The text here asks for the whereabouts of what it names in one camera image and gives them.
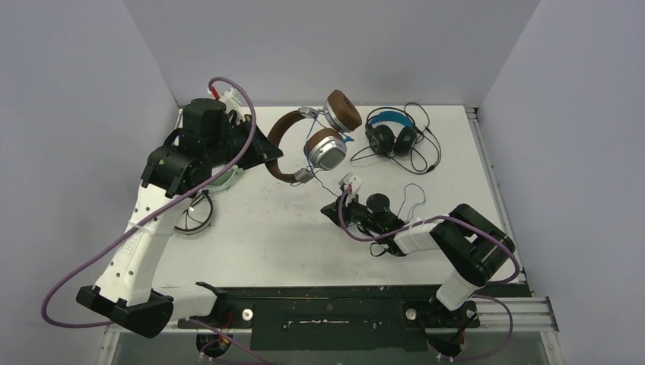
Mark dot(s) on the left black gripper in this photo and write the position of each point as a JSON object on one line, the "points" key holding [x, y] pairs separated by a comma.
{"points": [[260, 150]]}

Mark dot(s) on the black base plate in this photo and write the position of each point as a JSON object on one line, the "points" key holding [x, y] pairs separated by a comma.
{"points": [[341, 318]]}

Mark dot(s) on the white black headphones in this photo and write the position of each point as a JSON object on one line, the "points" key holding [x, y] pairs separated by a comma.
{"points": [[198, 217]]}

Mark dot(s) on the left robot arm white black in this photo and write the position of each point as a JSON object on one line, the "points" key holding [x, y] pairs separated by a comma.
{"points": [[213, 137]]}

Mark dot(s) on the black blue headphones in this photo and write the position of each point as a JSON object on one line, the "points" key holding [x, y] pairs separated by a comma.
{"points": [[391, 132]]}

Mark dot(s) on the brown headphones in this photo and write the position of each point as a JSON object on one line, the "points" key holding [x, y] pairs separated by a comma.
{"points": [[324, 149]]}

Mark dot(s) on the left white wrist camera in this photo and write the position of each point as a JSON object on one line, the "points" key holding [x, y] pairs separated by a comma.
{"points": [[232, 99]]}

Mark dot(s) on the mint green headphones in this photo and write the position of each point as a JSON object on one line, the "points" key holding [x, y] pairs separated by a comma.
{"points": [[225, 182]]}

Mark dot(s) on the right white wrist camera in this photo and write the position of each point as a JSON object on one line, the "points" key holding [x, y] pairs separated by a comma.
{"points": [[351, 182]]}

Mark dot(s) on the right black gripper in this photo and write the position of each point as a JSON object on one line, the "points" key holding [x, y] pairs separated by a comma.
{"points": [[350, 211]]}

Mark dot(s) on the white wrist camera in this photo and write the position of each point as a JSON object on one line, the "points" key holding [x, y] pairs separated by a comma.
{"points": [[351, 182], [232, 99]]}

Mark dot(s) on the aluminium frame rail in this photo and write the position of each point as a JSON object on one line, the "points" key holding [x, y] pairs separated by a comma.
{"points": [[472, 116]]}

